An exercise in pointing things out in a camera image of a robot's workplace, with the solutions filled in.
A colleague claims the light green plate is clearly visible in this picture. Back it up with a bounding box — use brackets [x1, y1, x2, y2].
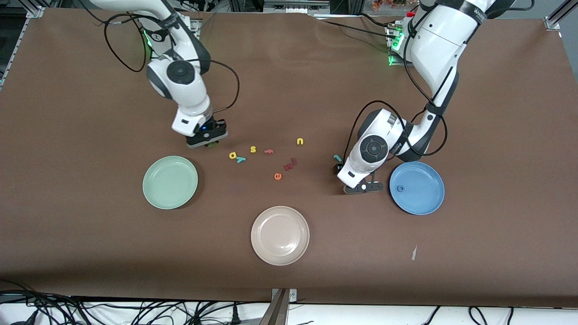
[142, 156, 199, 210]

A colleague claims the brown table cover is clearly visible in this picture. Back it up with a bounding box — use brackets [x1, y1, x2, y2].
[0, 8, 578, 308]

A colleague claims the blue plate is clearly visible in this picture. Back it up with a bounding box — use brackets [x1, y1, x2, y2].
[389, 161, 445, 215]

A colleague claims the beige plate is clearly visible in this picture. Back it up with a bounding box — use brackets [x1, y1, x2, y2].
[251, 206, 310, 266]

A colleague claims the silver background metal plate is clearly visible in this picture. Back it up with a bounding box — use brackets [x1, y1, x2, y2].
[263, 0, 331, 14]

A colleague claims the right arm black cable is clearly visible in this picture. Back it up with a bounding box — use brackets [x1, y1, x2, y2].
[104, 14, 240, 114]

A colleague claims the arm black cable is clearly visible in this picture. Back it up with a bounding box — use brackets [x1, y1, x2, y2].
[344, 23, 448, 163]
[104, 14, 240, 114]

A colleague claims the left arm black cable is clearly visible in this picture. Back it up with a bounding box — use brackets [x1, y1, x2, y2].
[344, 23, 448, 163]

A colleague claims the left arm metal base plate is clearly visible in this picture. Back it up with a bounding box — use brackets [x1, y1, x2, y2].
[387, 25, 409, 67]

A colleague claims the thin black table cable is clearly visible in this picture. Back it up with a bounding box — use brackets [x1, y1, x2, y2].
[323, 20, 396, 40]
[357, 13, 398, 30]

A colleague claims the brown slanted mount bar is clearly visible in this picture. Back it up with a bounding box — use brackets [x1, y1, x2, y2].
[259, 289, 289, 325]

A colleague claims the silver table edge rail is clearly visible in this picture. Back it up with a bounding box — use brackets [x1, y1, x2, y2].
[0, 7, 46, 88]

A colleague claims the black floor cable tangle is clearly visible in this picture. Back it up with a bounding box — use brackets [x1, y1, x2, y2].
[0, 280, 271, 325]

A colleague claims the silver table corner bracket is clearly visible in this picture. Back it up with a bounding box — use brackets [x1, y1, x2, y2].
[544, 0, 578, 31]

